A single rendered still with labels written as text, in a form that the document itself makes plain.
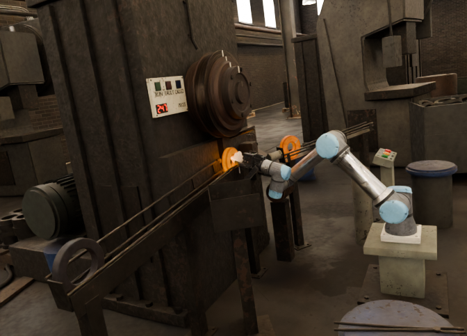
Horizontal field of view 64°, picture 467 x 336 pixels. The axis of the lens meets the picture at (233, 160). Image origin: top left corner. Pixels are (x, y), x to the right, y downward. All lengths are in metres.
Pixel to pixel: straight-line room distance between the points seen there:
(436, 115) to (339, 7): 1.70
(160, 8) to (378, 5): 2.96
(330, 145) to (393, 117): 2.68
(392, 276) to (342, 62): 3.04
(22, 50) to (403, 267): 5.46
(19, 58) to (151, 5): 4.31
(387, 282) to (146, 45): 1.65
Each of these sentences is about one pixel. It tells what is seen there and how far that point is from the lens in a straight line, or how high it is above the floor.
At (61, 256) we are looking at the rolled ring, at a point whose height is 0.71.
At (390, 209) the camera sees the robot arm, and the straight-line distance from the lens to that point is 1.86.
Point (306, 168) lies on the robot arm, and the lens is 2.08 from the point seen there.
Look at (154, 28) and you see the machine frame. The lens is 1.93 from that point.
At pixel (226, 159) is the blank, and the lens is 2.09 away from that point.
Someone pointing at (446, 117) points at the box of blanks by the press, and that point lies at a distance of 3.83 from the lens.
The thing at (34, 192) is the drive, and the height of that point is 0.65.
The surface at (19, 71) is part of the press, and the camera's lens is 6.07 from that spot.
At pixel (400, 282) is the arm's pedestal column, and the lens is 2.13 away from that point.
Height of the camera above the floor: 1.16
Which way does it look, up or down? 11 degrees down
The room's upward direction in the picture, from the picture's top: 8 degrees counter-clockwise
